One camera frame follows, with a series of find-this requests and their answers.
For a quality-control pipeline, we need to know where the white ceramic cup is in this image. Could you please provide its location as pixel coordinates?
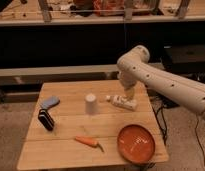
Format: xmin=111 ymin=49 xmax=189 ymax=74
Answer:
xmin=85 ymin=93 xmax=97 ymax=114

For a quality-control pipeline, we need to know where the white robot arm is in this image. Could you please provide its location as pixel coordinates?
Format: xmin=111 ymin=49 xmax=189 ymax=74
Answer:
xmin=117 ymin=45 xmax=205 ymax=120

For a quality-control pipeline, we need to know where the white plastic bottle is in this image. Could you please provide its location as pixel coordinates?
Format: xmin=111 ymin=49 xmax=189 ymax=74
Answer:
xmin=106 ymin=95 xmax=137 ymax=111

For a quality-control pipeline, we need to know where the orange plate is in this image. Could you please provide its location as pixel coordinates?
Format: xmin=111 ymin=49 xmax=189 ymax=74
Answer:
xmin=117 ymin=124 xmax=155 ymax=164

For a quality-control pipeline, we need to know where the orange carrot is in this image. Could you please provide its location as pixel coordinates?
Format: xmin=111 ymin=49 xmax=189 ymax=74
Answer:
xmin=75 ymin=136 xmax=104 ymax=151

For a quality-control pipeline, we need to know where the black box on shelf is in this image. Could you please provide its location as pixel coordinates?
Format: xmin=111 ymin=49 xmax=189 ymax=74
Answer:
xmin=161 ymin=45 xmax=205 ymax=74

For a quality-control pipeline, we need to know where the blue sponge cloth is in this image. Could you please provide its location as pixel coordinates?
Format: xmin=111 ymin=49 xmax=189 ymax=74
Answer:
xmin=40 ymin=96 xmax=60 ymax=110

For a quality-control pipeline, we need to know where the black cable on floor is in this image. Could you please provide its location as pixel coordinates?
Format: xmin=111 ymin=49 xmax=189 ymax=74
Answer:
xmin=193 ymin=114 xmax=205 ymax=171

